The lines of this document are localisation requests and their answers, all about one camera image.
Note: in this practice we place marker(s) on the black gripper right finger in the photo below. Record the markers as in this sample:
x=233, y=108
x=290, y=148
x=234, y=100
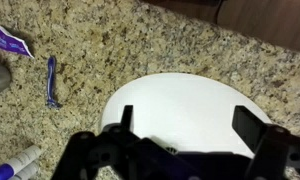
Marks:
x=249, y=128

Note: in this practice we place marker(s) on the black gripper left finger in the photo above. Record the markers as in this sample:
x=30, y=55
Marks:
x=127, y=115

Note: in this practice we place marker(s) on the white oval sink basin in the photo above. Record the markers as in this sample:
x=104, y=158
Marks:
x=182, y=111

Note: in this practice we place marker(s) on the blue disposable razor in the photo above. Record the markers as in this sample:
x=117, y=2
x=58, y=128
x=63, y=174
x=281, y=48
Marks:
x=51, y=102

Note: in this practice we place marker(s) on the grey white tube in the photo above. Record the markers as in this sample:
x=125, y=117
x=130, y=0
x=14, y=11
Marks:
x=27, y=172

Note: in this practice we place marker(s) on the white blue tube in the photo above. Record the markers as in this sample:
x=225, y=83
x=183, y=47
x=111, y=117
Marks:
x=18, y=162

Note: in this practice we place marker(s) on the purple toothpaste tube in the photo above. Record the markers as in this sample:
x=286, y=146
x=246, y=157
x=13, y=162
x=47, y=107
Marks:
x=14, y=44

